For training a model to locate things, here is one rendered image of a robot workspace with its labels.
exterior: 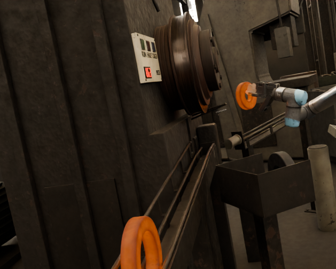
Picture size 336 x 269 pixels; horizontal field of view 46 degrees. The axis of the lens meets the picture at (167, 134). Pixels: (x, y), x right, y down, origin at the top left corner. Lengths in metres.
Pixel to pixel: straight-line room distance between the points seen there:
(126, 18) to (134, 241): 0.88
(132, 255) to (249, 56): 3.87
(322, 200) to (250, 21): 2.50
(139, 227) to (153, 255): 0.13
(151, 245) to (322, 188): 1.75
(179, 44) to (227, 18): 2.96
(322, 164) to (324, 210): 0.29
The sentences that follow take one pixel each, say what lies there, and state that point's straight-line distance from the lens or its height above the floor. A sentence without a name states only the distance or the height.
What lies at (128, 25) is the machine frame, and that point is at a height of 1.27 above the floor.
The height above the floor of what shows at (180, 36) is 1.23.
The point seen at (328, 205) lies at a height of 0.17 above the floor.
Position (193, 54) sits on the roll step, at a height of 1.15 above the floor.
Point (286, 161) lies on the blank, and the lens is 1.33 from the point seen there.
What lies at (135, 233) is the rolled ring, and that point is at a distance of 0.82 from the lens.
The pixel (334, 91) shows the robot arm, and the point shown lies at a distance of 2.12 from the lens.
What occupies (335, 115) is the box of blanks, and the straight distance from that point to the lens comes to 3.87.
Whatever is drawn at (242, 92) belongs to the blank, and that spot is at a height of 0.93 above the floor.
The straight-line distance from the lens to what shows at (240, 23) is 4.57.
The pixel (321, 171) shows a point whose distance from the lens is 2.53.
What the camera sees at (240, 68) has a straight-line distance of 4.56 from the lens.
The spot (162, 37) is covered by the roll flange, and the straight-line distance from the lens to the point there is 1.76.
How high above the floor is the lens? 1.02
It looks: 6 degrees down
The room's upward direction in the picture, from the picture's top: 10 degrees counter-clockwise
